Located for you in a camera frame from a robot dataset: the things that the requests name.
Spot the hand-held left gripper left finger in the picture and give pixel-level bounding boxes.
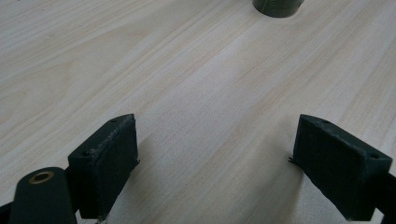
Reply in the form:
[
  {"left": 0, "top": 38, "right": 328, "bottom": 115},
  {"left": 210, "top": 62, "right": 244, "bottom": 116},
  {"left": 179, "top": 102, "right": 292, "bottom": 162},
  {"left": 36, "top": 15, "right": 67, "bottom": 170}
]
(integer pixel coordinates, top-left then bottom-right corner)
[{"left": 67, "top": 113, "right": 140, "bottom": 220}]

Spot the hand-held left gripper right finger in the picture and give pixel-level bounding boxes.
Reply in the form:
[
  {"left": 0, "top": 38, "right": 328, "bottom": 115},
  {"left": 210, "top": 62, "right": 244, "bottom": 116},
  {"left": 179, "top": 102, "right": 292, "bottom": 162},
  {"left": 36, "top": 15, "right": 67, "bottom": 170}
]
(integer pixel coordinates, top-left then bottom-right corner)
[{"left": 288, "top": 113, "right": 393, "bottom": 222}]

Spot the dark green round container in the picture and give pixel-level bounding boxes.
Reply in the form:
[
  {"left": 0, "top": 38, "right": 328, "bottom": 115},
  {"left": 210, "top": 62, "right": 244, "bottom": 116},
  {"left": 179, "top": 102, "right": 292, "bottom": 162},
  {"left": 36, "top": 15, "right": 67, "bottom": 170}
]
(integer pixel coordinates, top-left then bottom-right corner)
[{"left": 252, "top": 0, "right": 304, "bottom": 19}]

